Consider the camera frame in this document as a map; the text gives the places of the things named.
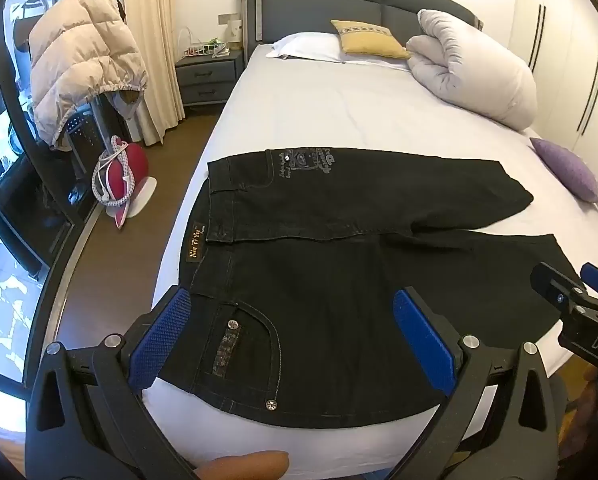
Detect grey nightstand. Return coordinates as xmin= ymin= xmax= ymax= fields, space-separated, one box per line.
xmin=174 ymin=49 xmax=245 ymax=107

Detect cream curtain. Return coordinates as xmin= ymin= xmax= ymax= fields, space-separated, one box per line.
xmin=121 ymin=0 xmax=186 ymax=146

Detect black denim pants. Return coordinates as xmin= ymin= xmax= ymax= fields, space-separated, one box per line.
xmin=179 ymin=146 xmax=587 ymax=430

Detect bed with white sheet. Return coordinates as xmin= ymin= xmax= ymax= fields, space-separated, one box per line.
xmin=141 ymin=42 xmax=598 ymax=480

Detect white wardrobe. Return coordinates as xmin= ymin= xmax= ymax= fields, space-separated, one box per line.
xmin=508 ymin=0 xmax=598 ymax=203

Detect person's left hand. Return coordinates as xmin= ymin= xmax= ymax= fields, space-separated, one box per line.
xmin=195 ymin=451 xmax=291 ymax=480

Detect beige puffer jacket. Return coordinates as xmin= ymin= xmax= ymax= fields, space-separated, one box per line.
xmin=29 ymin=0 xmax=150 ymax=151

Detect white pillow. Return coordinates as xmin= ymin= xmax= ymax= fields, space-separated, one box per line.
xmin=265 ymin=32 xmax=410 ymax=66

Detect grey garment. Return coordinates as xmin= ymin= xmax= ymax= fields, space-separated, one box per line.
xmin=101 ymin=87 xmax=144 ymax=122

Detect grey padded headboard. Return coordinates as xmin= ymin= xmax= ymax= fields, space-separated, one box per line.
xmin=240 ymin=0 xmax=485 ymax=61

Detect black perforated chair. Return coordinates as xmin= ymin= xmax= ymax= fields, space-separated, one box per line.
xmin=54 ymin=91 xmax=130 ymax=181

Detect purple cushion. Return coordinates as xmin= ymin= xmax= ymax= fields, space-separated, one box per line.
xmin=529 ymin=137 xmax=598 ymax=205

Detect rolled white duvet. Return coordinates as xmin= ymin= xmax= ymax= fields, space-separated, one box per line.
xmin=406 ymin=9 xmax=539 ymax=131

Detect white wire basket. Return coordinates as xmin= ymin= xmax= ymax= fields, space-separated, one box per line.
xmin=181 ymin=27 xmax=231 ymax=57

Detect white speckled cord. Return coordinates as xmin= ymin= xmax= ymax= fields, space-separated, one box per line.
xmin=92 ymin=136 xmax=130 ymax=207

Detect red appliance on white stand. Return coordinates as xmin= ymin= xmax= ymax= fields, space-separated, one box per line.
xmin=101 ymin=141 xmax=158 ymax=228

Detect yellow patterned pillow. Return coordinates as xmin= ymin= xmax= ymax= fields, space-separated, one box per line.
xmin=330 ymin=20 xmax=412 ymax=60

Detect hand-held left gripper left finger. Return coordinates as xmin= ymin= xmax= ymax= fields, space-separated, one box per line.
xmin=24 ymin=286 xmax=202 ymax=480

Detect black framed glass door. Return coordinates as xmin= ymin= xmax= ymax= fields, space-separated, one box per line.
xmin=0 ymin=0 xmax=126 ymax=411

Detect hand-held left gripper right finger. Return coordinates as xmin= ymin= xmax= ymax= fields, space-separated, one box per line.
xmin=391 ymin=286 xmax=562 ymax=480

